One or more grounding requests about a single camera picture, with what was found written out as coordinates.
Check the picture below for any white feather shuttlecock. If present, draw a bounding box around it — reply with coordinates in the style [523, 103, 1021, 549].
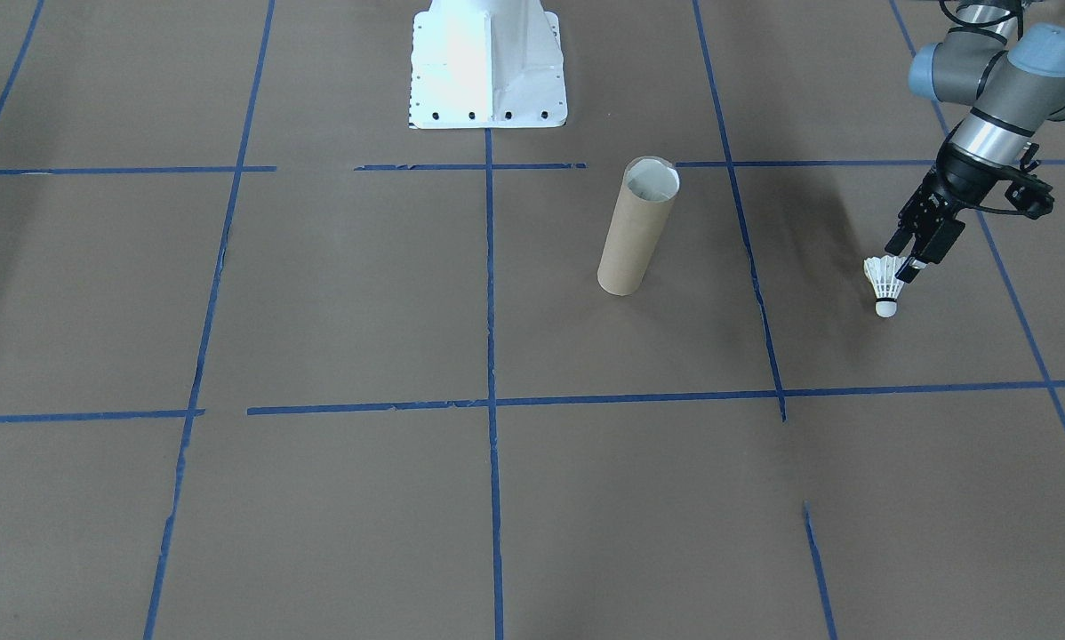
[863, 255, 909, 319]

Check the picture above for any brown cardboard tube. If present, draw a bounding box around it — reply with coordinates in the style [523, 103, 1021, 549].
[597, 156, 682, 297]

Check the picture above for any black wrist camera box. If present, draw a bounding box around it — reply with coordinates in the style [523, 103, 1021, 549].
[1005, 158, 1056, 220]

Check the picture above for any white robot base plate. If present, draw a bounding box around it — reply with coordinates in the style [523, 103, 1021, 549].
[408, 0, 571, 131]

